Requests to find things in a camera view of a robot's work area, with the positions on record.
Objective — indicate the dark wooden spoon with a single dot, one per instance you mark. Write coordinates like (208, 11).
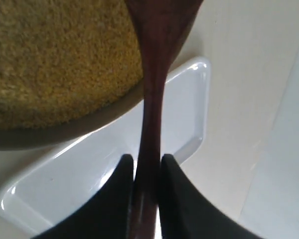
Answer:
(162, 27)

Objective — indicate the steel bowl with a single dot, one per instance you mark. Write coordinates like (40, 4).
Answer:
(17, 139)

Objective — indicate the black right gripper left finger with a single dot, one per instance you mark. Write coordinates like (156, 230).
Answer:
(106, 214)

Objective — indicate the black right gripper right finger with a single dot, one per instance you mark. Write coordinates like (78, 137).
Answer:
(186, 214)

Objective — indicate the white plastic tray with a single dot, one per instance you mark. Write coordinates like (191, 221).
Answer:
(64, 178)

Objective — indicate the yellow millet grain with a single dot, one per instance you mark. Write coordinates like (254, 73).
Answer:
(63, 59)

